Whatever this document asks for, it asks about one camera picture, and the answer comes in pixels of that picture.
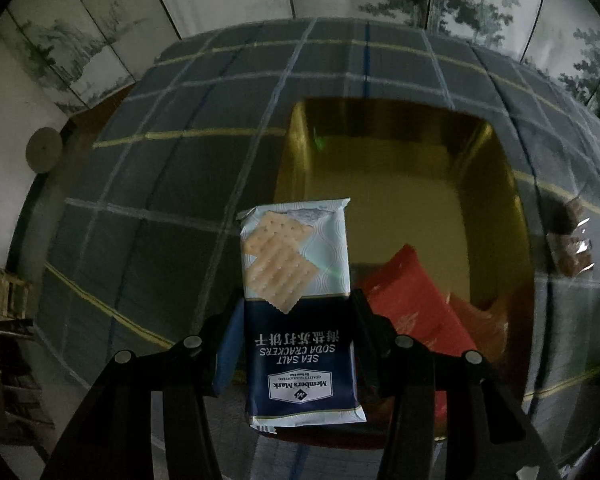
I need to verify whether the soda crackers packet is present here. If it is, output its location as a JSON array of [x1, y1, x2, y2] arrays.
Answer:
[[237, 198, 366, 431]]

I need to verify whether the wooden side furniture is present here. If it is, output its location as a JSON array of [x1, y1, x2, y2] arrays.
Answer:
[[0, 268, 56, 460]]

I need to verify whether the clear long cookie packet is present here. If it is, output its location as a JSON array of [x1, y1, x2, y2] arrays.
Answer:
[[546, 196, 595, 278]]

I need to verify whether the red snack packet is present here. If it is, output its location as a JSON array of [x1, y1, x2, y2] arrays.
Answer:
[[354, 244, 479, 430]]

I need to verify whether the painted folding screen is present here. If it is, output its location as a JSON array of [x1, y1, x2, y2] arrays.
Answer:
[[0, 0, 600, 137]]

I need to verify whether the plaid blue grey tablecloth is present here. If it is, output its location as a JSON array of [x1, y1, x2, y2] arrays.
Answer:
[[35, 18, 600, 466]]

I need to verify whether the round stone millstone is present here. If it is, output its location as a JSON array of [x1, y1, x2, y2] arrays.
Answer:
[[26, 127, 64, 174]]

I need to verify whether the red gold toffee tin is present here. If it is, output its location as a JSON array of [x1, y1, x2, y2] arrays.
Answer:
[[275, 98, 534, 396]]

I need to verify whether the orange snack packet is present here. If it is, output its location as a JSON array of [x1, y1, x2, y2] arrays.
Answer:
[[448, 292, 508, 363]]

